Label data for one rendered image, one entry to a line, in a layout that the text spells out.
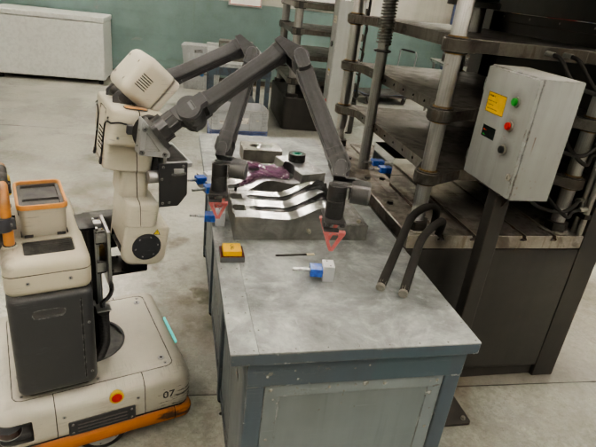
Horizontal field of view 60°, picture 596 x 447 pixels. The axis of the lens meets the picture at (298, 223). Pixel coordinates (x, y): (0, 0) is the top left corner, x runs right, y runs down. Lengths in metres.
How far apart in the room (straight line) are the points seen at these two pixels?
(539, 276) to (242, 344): 1.59
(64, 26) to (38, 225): 6.71
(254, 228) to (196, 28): 7.39
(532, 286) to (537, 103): 1.04
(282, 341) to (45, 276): 0.78
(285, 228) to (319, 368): 0.62
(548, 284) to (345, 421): 1.35
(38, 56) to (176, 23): 2.14
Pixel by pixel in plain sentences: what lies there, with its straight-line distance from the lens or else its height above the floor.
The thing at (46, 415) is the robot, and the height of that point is 0.24.
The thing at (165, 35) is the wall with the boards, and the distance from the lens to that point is 9.10.
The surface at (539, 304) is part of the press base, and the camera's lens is 2.68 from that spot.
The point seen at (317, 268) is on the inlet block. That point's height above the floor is 0.84.
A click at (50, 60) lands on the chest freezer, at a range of 8.55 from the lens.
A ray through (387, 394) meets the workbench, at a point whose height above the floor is 0.61.
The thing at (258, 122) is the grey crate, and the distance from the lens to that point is 5.52.
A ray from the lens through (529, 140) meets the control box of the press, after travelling 1.82.
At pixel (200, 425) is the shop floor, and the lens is 2.27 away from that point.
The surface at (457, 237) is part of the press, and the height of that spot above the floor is 0.78.
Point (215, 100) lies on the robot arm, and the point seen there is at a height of 1.29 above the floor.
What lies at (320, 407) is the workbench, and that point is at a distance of 1.55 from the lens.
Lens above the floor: 1.64
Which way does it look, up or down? 24 degrees down
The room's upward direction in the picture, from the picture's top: 7 degrees clockwise
